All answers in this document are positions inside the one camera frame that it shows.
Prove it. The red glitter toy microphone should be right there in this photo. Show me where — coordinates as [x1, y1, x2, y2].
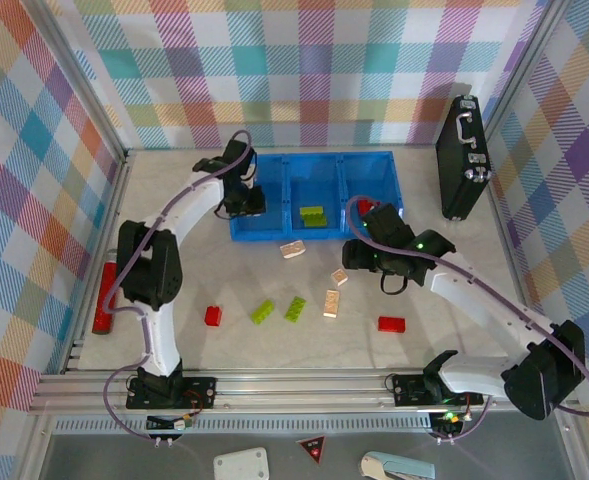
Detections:
[91, 248, 124, 335]

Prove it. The white plate with holes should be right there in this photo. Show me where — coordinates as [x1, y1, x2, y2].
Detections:
[212, 447, 270, 480]

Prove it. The black briefcase silver handle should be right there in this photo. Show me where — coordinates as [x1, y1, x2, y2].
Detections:
[434, 94, 493, 222]

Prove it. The grey slotted cable duct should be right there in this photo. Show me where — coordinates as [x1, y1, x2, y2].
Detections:
[53, 418, 433, 435]

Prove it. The aluminium extrusion frame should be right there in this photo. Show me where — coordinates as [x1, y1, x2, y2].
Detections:
[23, 0, 589, 417]

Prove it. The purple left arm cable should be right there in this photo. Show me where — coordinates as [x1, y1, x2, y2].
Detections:
[104, 129, 254, 441]

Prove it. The small controller board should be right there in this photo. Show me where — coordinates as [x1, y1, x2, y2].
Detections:
[431, 410, 465, 434]
[146, 414, 195, 432]

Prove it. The light blue white stapler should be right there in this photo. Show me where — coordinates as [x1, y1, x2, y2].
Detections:
[357, 451, 436, 480]

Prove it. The blue three-compartment plastic bin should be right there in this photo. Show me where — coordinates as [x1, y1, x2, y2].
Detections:
[228, 151, 405, 244]

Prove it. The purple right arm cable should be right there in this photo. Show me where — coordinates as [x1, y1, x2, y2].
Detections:
[344, 194, 589, 444]

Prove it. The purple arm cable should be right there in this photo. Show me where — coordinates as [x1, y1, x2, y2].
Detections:
[104, 129, 254, 441]
[344, 194, 589, 444]

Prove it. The black red triangle sign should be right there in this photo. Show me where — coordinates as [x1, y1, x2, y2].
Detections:
[295, 434, 327, 465]

